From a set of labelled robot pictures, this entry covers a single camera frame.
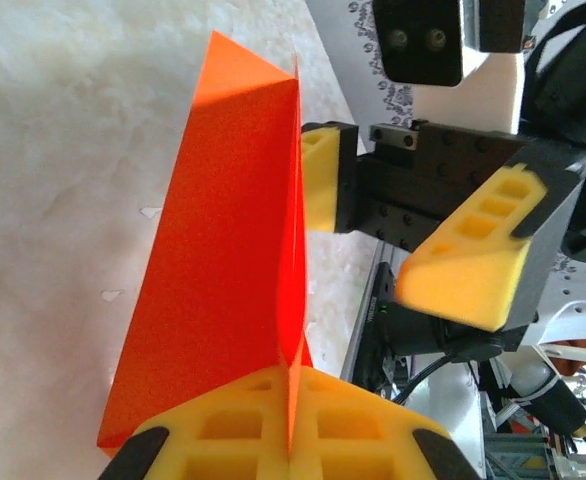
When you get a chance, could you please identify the orange paper sheet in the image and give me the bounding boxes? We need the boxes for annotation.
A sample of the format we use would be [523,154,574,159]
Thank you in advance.
[95,29,317,459]

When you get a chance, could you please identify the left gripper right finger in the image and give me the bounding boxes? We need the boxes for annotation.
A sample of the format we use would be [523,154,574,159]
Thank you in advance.
[290,366,479,480]

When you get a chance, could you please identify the thin black cable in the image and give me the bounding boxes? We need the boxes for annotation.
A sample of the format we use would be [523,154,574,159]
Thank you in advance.
[392,349,479,404]

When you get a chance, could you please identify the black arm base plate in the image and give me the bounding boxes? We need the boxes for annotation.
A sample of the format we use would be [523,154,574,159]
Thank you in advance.
[355,259,399,401]

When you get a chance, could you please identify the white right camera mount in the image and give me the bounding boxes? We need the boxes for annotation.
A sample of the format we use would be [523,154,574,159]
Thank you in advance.
[412,49,524,135]

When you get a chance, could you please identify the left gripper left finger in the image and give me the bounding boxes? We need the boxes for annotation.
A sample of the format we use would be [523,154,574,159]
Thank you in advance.
[97,366,293,480]

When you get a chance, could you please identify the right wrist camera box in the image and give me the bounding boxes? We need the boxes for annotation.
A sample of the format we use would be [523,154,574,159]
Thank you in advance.
[372,0,528,89]

